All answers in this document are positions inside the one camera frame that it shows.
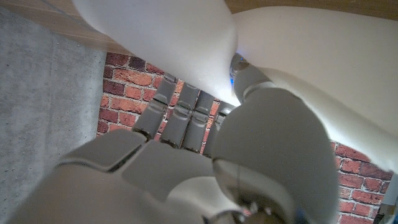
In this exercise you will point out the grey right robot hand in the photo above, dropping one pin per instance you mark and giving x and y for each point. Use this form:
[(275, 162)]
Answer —
[(267, 149)]

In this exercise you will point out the cream memory foam sheet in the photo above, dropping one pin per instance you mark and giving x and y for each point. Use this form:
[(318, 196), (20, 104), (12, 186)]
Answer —
[(186, 37)]

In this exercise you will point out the printed brick wall backdrop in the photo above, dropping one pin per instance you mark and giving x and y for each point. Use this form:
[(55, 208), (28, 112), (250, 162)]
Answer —
[(130, 90)]

